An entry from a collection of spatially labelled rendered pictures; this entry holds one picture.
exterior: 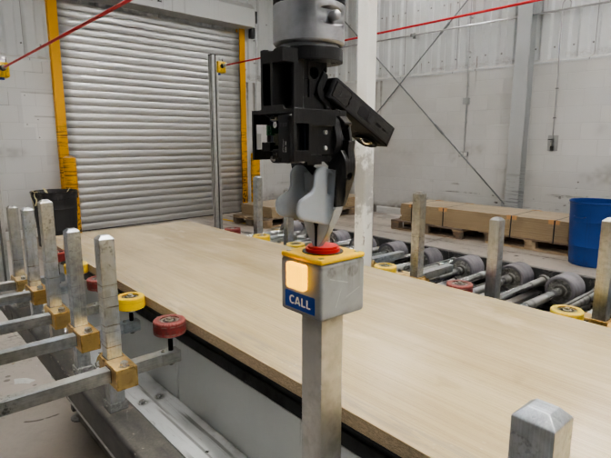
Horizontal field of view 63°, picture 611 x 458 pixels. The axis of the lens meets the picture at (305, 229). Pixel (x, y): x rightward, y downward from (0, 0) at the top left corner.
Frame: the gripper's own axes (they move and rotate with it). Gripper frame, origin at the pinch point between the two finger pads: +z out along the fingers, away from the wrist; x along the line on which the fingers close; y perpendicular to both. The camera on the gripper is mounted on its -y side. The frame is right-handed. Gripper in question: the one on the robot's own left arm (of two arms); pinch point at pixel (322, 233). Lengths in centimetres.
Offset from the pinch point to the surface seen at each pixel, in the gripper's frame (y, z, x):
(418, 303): -71, 34, -37
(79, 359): 1, 49, -97
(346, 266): -0.4, 3.2, 3.5
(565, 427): 0.0, 11.3, 27.8
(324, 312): 3.0, 7.7, 3.5
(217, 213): -108, 31, -204
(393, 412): -22.4, 34.0, -6.5
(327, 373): 0.7, 16.3, 1.8
